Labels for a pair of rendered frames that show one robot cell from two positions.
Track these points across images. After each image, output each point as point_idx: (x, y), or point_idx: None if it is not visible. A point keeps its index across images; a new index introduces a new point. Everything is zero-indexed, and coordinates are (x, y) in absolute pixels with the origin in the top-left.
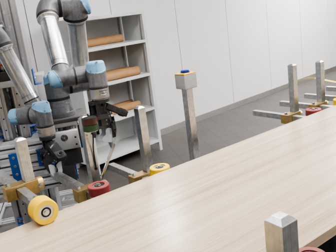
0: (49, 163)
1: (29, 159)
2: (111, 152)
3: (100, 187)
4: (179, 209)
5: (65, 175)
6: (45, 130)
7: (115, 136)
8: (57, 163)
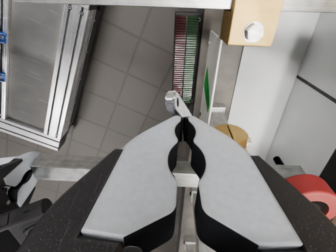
0: (16, 208)
1: None
2: (187, 115)
3: (331, 216)
4: None
5: (77, 171)
6: None
7: (260, 160)
8: (11, 185)
